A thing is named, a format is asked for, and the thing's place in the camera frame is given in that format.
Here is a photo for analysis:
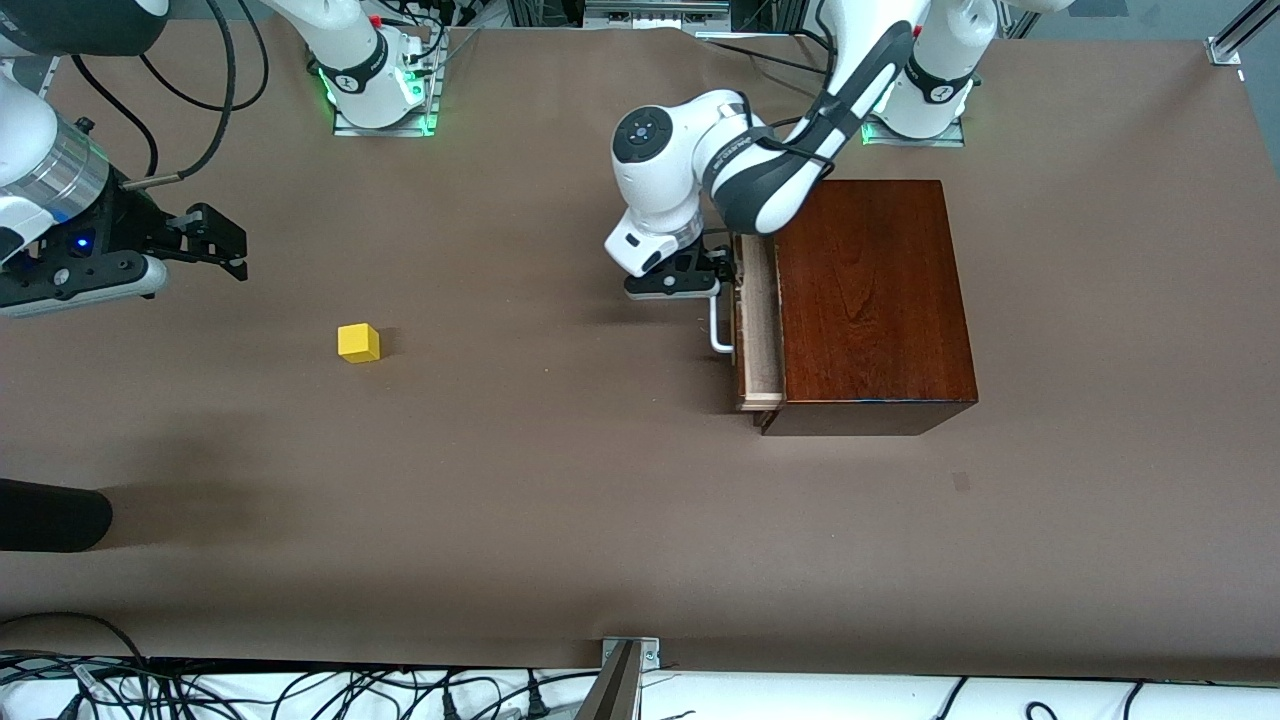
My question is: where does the wooden drawer with white handle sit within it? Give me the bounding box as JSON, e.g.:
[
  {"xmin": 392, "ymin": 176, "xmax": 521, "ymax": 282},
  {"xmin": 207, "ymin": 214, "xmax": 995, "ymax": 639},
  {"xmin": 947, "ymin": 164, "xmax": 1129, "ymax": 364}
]
[{"xmin": 708, "ymin": 232, "xmax": 787, "ymax": 414}]

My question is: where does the yellow cube block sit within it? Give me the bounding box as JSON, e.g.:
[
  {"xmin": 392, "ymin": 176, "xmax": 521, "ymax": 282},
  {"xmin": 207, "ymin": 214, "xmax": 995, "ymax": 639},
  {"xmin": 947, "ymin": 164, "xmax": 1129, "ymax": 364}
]
[{"xmin": 337, "ymin": 322, "xmax": 382, "ymax": 364}]

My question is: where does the dark wooden cabinet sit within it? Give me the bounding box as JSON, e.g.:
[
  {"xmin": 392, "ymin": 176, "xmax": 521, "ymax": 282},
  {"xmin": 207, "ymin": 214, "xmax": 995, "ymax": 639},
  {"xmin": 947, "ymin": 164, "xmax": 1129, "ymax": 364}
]
[{"xmin": 760, "ymin": 179, "xmax": 980, "ymax": 438}]

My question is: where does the black ribbed cylinder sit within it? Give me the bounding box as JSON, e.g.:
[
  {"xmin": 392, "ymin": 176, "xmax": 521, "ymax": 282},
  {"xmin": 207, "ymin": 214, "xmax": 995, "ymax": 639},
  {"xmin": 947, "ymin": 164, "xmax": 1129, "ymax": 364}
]
[{"xmin": 0, "ymin": 478, "xmax": 114, "ymax": 553}]

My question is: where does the aluminium corner profile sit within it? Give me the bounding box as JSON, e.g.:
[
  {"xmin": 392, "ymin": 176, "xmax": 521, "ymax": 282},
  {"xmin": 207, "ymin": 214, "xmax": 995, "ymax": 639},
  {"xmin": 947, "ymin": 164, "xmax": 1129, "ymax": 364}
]
[{"xmin": 1205, "ymin": 0, "xmax": 1280, "ymax": 67}]

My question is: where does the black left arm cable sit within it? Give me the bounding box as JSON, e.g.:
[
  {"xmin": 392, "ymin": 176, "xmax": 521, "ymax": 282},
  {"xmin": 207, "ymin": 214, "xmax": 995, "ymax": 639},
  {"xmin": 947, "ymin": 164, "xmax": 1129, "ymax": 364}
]
[{"xmin": 742, "ymin": 25, "xmax": 906, "ymax": 171}]

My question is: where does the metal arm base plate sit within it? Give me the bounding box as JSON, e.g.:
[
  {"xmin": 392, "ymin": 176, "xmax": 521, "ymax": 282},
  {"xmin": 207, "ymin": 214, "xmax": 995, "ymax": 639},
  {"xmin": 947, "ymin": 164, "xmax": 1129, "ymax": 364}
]
[
  {"xmin": 333, "ymin": 40, "xmax": 446, "ymax": 139},
  {"xmin": 862, "ymin": 112, "xmax": 968, "ymax": 149}
]

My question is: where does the black cable to arm base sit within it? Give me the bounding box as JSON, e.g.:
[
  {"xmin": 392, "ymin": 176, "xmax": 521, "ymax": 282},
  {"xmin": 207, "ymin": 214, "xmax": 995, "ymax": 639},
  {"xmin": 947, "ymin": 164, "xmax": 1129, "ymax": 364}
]
[{"xmin": 695, "ymin": 30, "xmax": 833, "ymax": 79}]

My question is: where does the aluminium frame with sockets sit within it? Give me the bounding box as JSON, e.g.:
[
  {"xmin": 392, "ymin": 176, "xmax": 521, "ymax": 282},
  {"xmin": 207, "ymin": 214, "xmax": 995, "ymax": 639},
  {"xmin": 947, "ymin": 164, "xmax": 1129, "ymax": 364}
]
[{"xmin": 505, "ymin": 0, "xmax": 806, "ymax": 33}]

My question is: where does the black looping cable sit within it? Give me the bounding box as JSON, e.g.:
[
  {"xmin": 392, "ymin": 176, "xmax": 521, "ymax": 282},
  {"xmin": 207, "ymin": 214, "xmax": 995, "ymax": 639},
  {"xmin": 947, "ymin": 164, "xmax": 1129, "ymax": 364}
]
[{"xmin": 0, "ymin": 611, "xmax": 151, "ymax": 666}]

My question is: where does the small metal bracket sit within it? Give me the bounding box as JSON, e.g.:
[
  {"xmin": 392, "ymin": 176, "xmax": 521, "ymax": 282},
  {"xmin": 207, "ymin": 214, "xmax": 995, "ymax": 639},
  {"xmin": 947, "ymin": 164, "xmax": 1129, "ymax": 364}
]
[{"xmin": 601, "ymin": 636, "xmax": 662, "ymax": 669}]

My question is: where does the grey metal post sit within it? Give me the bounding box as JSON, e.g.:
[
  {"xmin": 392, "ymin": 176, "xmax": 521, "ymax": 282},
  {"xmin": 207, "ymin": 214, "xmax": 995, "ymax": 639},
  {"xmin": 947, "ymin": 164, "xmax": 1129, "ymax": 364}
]
[{"xmin": 573, "ymin": 640, "xmax": 643, "ymax": 720}]

